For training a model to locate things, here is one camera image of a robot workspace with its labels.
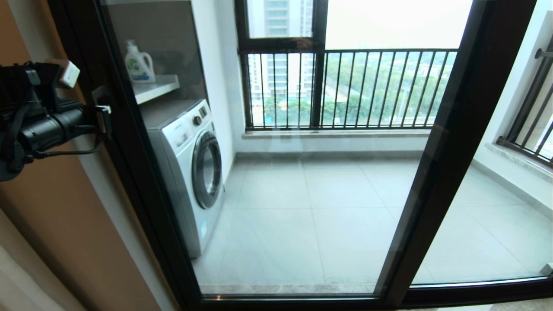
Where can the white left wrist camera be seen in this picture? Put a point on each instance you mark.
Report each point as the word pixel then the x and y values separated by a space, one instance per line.
pixel 69 74

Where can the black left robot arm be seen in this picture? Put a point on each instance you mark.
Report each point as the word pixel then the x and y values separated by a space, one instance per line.
pixel 11 121

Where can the long stone window sill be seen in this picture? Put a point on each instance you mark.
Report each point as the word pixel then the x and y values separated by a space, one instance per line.
pixel 337 134

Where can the white shelf board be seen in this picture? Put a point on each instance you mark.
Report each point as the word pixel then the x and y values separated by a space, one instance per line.
pixel 155 88

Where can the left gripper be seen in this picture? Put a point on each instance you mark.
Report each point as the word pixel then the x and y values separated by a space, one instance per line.
pixel 56 127

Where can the dark brown cabinet panel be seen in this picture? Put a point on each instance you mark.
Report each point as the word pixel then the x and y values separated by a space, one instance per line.
pixel 173 34

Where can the white detergent bottle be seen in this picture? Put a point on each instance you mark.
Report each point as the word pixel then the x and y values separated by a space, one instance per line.
pixel 140 69

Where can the silver front-load washing machine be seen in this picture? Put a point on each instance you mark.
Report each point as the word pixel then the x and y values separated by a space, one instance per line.
pixel 185 172

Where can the black framed glass door panel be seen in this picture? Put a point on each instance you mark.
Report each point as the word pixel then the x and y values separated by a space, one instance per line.
pixel 475 293

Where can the short stone window sill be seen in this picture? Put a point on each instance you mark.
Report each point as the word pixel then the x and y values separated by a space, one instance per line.
pixel 518 162

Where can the black balcony railing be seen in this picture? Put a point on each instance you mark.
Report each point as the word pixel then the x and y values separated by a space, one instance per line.
pixel 367 51

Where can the black window frame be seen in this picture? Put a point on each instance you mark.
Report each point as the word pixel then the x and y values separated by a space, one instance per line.
pixel 319 86

